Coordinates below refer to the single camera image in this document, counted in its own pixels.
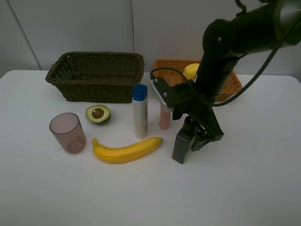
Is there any yellow lemon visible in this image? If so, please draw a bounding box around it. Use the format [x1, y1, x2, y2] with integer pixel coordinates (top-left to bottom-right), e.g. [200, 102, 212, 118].
[183, 63, 199, 80]

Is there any black camera cable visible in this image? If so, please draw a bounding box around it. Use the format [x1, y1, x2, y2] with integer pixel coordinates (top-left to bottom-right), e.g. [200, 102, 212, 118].
[149, 18, 301, 108]

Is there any dark brown wicker basket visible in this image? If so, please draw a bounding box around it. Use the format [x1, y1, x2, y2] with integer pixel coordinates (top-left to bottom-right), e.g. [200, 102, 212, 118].
[45, 52, 144, 104]

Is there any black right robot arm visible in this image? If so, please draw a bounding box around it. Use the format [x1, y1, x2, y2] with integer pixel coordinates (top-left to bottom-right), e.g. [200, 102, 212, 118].
[173, 0, 301, 155]

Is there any orange wicker basket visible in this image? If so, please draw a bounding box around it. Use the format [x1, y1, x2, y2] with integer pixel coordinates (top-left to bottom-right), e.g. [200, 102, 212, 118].
[153, 59, 242, 102]

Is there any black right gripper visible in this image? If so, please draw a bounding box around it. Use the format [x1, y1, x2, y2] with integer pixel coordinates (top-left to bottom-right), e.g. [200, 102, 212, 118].
[173, 95, 224, 152]

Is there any yellow banana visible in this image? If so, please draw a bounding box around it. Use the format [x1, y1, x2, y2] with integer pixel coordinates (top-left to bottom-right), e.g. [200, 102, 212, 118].
[92, 137, 163, 164]

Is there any dark green pump bottle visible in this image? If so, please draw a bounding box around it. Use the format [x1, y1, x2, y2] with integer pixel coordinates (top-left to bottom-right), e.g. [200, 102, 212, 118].
[172, 116, 196, 164]

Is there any white bottle blue cap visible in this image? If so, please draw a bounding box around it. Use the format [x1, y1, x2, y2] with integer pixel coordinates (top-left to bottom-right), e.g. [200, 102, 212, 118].
[132, 84, 148, 140]

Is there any pink bottle white cap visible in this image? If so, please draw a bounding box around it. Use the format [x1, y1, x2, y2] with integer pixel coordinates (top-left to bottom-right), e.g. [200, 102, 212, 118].
[159, 105, 172, 130]

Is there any translucent pink plastic cup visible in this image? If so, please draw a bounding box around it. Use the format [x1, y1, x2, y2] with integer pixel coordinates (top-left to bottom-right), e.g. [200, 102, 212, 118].
[49, 113, 87, 154]

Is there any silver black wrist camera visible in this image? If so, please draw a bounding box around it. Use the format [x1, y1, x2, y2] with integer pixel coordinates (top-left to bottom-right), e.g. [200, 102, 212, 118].
[150, 77, 194, 112]

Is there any halved avocado with pit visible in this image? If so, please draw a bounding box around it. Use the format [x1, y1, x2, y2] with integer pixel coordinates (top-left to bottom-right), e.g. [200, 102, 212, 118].
[85, 105, 111, 124]

